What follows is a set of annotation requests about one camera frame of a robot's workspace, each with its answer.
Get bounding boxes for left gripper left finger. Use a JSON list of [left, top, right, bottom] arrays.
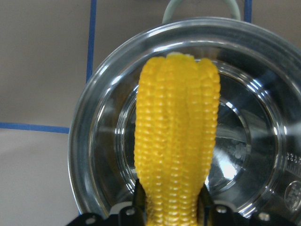
[[132, 179, 146, 226]]

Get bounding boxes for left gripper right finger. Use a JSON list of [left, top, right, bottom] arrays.
[[197, 185, 214, 226]]

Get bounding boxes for yellow corn cob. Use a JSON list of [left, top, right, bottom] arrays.
[[134, 53, 221, 226]]

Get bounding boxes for white electric pot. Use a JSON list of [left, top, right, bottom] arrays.
[[67, 0, 301, 221]]

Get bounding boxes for brown grid table mat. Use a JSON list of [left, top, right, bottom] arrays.
[[0, 0, 301, 226]]

